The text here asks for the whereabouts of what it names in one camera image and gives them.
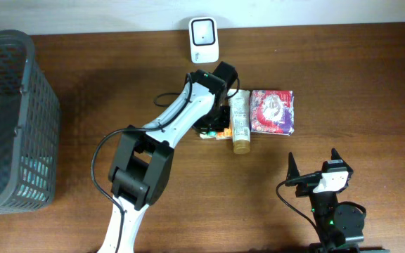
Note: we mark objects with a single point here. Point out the red purple floral package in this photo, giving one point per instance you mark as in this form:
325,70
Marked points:
272,112

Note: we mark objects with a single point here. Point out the orange tissue pack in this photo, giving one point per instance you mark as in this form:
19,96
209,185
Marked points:
225,134

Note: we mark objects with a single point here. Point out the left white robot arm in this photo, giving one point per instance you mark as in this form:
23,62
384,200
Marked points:
141,167

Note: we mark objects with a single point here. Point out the teal tissue pack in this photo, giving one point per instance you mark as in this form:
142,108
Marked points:
210,134

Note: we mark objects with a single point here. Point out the white barcode scanner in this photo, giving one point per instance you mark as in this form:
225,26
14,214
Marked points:
204,41

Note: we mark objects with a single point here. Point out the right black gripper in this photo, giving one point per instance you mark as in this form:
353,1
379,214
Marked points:
306,183

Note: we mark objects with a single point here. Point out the cream tube gold cap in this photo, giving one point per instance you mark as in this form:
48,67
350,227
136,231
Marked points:
239,105

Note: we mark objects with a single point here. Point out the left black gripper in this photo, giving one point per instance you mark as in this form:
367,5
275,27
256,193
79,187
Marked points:
225,119

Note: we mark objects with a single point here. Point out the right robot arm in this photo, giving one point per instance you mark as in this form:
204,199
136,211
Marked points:
339,225

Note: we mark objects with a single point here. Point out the grey plastic mesh basket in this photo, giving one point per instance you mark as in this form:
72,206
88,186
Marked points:
29,128

